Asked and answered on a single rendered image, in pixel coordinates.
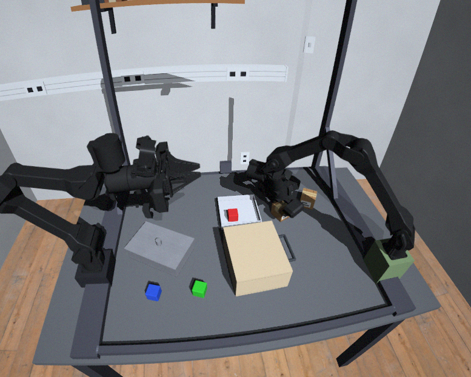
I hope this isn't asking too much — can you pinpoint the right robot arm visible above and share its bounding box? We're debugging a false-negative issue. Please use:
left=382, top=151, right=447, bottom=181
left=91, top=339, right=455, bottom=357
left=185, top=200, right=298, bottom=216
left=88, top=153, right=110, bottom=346
left=0, top=133, right=156, bottom=273

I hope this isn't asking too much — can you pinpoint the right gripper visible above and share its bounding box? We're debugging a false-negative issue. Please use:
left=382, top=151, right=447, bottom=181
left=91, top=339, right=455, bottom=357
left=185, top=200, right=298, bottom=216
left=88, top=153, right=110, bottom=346
left=127, top=141, right=201, bottom=213

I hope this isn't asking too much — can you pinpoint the blue block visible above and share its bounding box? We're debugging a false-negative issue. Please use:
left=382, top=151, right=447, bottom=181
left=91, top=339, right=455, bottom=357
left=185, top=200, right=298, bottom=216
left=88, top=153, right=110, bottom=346
left=145, top=284, right=162, bottom=301

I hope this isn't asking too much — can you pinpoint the white open tray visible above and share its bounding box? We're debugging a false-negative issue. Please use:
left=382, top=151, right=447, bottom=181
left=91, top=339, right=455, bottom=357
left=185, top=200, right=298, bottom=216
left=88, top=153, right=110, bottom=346
left=218, top=195, right=262, bottom=230

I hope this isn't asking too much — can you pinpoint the green block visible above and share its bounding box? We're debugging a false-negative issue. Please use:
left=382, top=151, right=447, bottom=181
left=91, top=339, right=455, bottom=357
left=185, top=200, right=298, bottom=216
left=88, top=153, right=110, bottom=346
left=192, top=280, right=207, bottom=298

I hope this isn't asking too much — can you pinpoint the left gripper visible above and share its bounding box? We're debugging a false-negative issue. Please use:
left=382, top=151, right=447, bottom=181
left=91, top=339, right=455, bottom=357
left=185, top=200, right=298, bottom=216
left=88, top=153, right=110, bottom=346
left=258, top=178, right=304, bottom=218

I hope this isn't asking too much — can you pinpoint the red block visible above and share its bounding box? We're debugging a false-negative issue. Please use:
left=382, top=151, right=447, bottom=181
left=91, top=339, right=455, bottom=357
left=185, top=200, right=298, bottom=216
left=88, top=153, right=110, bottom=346
left=227, top=209, right=238, bottom=222

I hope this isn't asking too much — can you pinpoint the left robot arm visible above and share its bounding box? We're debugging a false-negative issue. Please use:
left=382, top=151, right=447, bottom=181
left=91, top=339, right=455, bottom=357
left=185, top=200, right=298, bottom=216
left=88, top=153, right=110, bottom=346
left=246, top=130, right=415, bottom=260

